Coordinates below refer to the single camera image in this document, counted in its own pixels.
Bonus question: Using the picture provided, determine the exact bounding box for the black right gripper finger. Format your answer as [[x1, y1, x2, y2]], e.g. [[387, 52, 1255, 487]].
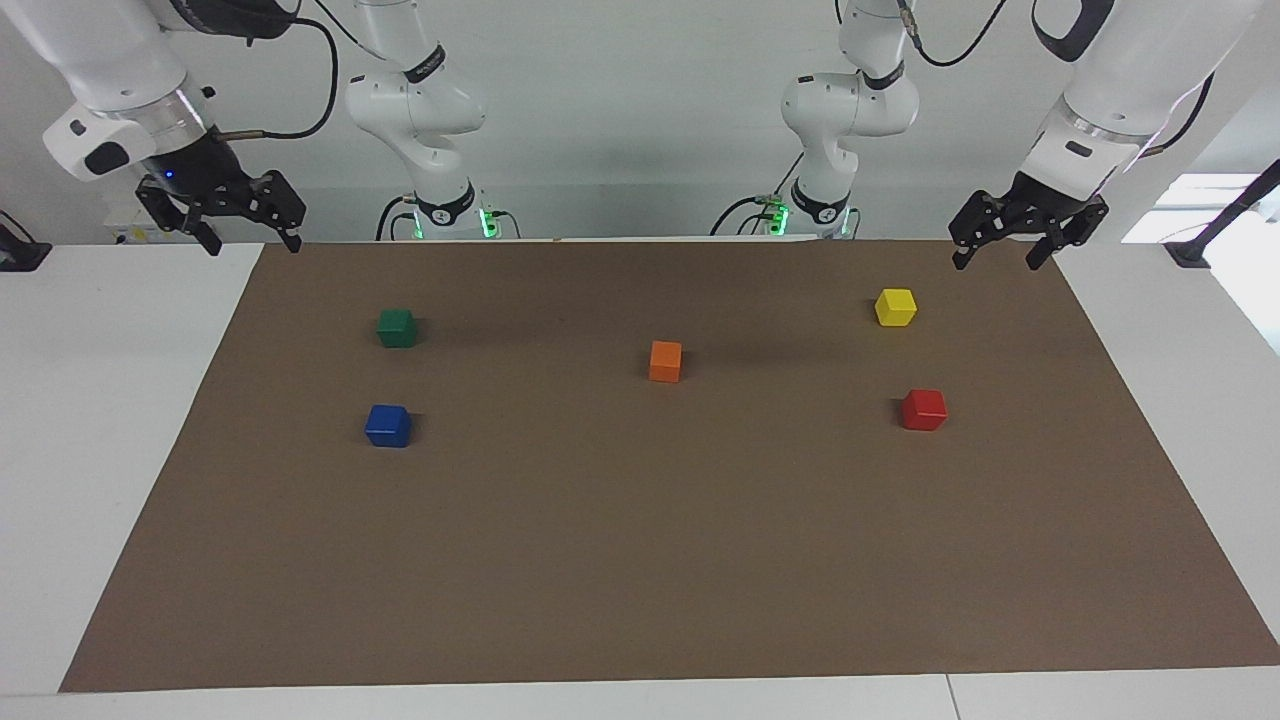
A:
[[136, 176, 224, 257], [238, 170, 307, 252]]

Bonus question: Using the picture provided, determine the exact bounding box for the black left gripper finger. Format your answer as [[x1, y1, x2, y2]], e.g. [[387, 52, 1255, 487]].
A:
[[1025, 198, 1110, 272], [948, 188, 1031, 272]]

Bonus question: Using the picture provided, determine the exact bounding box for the red wooden block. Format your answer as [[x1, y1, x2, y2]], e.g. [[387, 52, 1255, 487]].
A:
[[901, 389, 948, 432]]

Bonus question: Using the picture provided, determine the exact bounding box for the blue wooden block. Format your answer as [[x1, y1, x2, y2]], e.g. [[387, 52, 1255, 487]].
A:
[[364, 404, 413, 448]]

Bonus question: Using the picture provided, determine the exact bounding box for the white power strip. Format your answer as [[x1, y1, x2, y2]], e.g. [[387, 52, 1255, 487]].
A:
[[103, 195, 166, 246]]

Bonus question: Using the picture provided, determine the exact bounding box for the black angled stand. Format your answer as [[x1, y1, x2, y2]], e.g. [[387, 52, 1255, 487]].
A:
[[1163, 158, 1280, 269]]

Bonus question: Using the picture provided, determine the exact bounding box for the brown table mat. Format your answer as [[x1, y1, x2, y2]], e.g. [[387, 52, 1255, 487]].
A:
[[58, 238, 1280, 694]]

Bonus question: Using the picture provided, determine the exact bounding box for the black right arm base cable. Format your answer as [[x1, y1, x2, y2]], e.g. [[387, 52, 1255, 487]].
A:
[[375, 193, 417, 241]]

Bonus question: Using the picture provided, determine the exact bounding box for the black arm base cable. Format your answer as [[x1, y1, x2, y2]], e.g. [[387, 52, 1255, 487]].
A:
[[375, 193, 417, 241], [710, 150, 803, 239]]

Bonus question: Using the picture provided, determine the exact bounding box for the black left arm base cable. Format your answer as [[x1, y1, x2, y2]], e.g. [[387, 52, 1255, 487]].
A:
[[710, 150, 803, 239]]

